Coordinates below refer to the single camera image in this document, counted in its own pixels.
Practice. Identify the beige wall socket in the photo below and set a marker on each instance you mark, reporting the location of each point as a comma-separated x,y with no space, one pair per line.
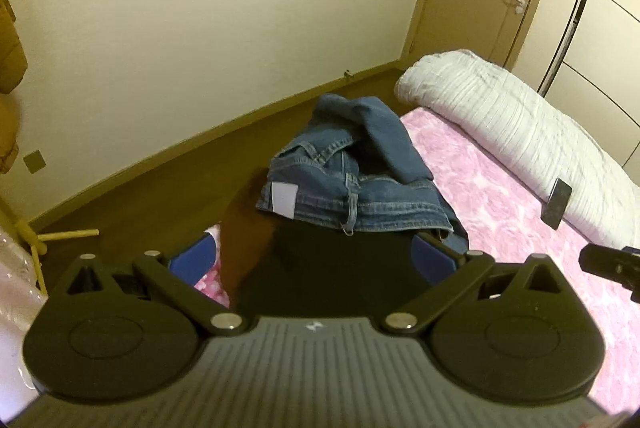
34,161

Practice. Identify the blue denim jeans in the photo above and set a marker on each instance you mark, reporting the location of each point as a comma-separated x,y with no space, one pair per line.
320,188

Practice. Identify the beige wardrobe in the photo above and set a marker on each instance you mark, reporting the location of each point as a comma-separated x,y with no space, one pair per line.
610,33

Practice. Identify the pink patterned blanket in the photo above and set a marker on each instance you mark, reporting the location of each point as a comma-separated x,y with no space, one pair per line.
500,208

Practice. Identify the black smartphone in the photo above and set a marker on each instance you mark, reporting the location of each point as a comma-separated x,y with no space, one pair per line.
557,203

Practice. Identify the clear plastic bag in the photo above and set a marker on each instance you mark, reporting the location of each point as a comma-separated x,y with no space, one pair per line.
15,268

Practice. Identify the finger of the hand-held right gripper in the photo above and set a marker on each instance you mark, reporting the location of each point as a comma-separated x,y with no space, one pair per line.
607,260

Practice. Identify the dark cloth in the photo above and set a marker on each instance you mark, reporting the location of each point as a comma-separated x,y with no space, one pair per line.
310,278

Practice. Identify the white ribbed quilt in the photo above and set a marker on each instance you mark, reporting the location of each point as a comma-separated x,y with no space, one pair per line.
500,108

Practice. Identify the metal door stopper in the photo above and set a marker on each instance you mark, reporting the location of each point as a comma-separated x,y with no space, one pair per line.
348,73

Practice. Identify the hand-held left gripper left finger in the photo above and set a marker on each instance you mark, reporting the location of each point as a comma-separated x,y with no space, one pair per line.
192,258

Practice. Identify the brown coat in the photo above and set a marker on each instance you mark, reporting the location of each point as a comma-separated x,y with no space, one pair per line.
7,58

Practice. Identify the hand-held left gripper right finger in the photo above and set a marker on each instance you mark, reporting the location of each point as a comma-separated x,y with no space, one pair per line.
435,258

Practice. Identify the yellow wooden coat rack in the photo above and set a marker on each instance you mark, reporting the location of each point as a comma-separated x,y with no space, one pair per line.
35,238

